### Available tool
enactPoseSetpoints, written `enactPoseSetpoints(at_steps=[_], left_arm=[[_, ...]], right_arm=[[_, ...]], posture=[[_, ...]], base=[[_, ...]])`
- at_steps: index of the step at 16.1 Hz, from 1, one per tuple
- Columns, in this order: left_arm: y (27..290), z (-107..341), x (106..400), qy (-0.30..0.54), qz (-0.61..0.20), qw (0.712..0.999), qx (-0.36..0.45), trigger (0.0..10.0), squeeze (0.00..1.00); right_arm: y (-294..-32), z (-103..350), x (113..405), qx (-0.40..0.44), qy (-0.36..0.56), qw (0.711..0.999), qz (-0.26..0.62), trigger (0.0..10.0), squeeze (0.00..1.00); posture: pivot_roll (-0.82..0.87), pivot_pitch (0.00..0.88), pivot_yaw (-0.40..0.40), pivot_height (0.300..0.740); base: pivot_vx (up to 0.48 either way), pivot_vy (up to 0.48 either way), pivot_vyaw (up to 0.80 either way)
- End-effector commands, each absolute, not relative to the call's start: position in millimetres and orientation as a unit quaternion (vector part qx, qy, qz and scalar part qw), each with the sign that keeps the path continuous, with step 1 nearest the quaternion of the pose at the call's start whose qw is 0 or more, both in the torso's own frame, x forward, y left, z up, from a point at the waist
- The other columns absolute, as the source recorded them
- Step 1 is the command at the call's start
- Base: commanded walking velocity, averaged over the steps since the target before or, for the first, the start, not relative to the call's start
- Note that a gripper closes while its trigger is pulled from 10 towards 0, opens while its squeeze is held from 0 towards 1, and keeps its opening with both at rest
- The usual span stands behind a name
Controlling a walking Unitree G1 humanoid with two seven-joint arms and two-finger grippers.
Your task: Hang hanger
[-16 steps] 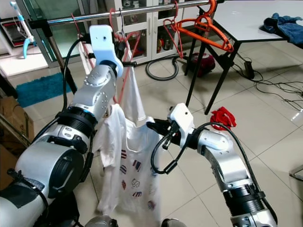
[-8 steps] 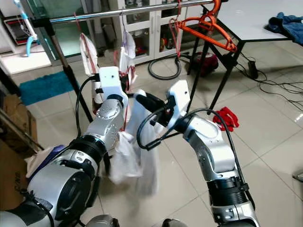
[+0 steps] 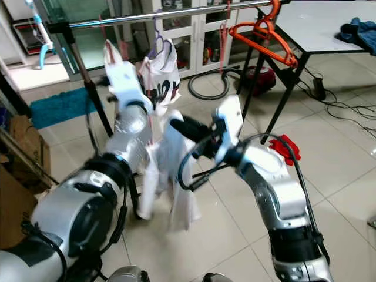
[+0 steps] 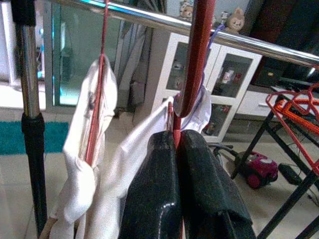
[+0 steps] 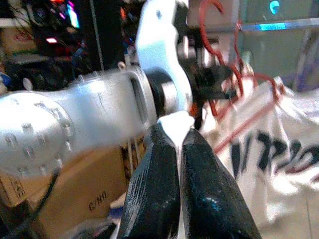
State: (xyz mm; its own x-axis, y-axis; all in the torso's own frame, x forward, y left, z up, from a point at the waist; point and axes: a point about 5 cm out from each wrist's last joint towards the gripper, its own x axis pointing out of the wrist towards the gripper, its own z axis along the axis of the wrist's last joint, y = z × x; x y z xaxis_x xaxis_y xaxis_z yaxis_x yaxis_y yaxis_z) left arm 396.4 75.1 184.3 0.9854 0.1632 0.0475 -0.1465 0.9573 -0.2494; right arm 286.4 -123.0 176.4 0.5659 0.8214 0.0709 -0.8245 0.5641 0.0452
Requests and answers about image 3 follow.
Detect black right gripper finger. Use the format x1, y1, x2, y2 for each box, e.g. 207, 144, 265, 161
169, 115, 217, 146

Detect white patterned garment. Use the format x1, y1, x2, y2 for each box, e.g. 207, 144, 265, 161
101, 38, 204, 231

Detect red wire hanger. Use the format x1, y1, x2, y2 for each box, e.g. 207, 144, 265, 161
219, 0, 233, 59
98, 16, 111, 46

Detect purple hanger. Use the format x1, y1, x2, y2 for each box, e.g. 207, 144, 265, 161
153, 18, 169, 51

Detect orange hanger bunch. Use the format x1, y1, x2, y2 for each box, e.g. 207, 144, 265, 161
228, 0, 299, 68

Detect teal floor mat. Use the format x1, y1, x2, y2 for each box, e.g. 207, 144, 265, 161
29, 87, 95, 130

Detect light blue hooked pipe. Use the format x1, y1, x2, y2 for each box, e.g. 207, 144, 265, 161
25, 0, 56, 70

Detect red cloth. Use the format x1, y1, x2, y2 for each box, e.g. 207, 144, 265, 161
267, 133, 302, 166

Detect red vacuum cleaner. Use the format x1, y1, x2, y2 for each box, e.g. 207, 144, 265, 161
238, 66, 277, 95

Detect black metal clothes rack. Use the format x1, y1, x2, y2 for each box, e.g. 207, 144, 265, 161
47, 0, 291, 139

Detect white red small appliance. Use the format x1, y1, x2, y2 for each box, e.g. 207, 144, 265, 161
12, 19, 43, 56

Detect small brown cardboard box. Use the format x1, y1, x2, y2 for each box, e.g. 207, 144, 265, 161
9, 115, 53, 177

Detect black power adapter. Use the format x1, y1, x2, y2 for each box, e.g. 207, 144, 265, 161
312, 73, 330, 101

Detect grey right robot leg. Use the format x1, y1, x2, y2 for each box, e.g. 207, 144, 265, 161
203, 272, 241, 282

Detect white table black legs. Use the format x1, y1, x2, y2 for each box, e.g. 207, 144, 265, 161
241, 0, 376, 145

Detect blue jeans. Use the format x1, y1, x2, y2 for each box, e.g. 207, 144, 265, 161
337, 16, 376, 55

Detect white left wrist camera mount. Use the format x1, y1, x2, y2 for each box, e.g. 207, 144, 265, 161
107, 59, 143, 108

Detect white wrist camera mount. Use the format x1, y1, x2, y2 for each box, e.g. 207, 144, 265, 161
107, 59, 143, 108
214, 94, 245, 166

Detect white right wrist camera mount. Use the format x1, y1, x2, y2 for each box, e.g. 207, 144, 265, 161
214, 94, 245, 166

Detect grey vacuum hose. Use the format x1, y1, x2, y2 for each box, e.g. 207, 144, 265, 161
188, 68, 233, 100

